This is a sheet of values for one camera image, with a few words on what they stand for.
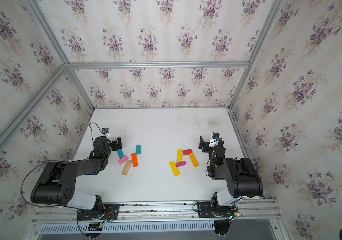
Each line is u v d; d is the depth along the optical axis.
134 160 0.91
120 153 0.93
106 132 0.80
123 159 0.91
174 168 0.88
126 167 0.88
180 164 0.88
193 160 0.93
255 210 0.76
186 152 0.95
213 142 0.76
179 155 0.93
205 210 0.73
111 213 0.72
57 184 0.44
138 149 0.96
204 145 0.82
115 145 0.84
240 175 0.47
